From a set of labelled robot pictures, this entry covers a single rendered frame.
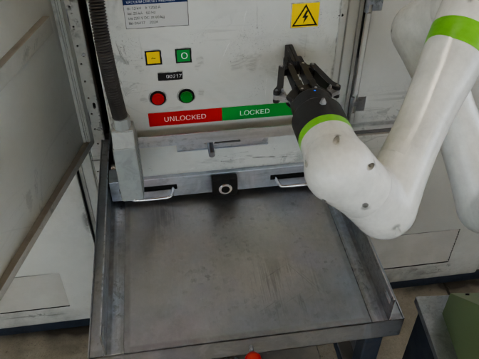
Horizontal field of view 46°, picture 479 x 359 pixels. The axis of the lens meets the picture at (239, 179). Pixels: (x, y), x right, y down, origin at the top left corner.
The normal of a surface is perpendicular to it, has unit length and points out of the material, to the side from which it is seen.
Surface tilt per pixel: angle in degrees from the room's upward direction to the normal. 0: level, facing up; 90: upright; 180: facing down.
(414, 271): 90
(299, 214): 0
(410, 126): 32
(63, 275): 90
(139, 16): 90
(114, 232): 0
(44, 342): 0
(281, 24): 90
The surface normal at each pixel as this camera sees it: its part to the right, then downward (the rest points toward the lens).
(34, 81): 0.99, 0.11
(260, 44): 0.15, 0.66
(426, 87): -0.44, -0.35
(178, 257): 0.00, -0.75
